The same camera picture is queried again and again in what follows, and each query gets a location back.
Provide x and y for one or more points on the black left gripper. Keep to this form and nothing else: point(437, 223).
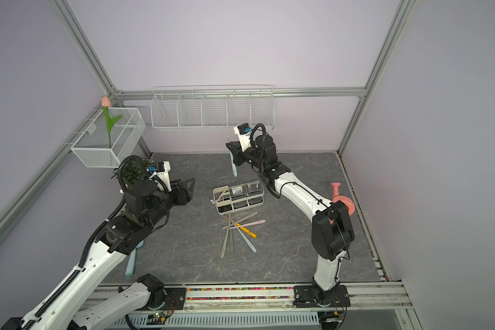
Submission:
point(183, 185)

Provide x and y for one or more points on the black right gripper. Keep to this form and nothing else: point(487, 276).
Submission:
point(238, 153)

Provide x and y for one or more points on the light blue toothbrush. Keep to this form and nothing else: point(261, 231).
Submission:
point(234, 168)
point(248, 242)

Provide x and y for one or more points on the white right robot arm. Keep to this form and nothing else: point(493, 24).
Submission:
point(332, 230)

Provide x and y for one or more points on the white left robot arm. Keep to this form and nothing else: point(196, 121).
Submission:
point(107, 247)

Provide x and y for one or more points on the beige toothbrush holder tray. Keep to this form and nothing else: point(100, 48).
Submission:
point(232, 199)

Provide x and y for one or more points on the grey toothbrush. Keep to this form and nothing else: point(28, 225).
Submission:
point(231, 241)

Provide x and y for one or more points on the yellow toothbrush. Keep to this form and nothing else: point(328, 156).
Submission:
point(244, 229)

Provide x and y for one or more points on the clear glass cup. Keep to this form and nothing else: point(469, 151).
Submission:
point(255, 189)

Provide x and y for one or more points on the potted green plant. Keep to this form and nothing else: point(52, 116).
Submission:
point(132, 170)

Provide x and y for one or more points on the teal hand shovel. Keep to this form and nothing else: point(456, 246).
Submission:
point(131, 264)

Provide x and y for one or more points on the artificial pink tulip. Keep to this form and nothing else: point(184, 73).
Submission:
point(110, 121)

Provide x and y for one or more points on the pink watering can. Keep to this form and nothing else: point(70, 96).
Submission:
point(337, 197)

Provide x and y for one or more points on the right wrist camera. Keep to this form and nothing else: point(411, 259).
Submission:
point(244, 132)

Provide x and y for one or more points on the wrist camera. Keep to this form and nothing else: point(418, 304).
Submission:
point(244, 132)
point(159, 172)

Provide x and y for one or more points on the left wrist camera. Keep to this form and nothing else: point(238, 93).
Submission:
point(159, 172)

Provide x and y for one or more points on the long white wire shelf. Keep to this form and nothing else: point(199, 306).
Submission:
point(212, 106)

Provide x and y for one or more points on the white wire basket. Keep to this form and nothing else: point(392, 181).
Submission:
point(103, 145)

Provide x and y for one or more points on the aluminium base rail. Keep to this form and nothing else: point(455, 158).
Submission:
point(230, 306)

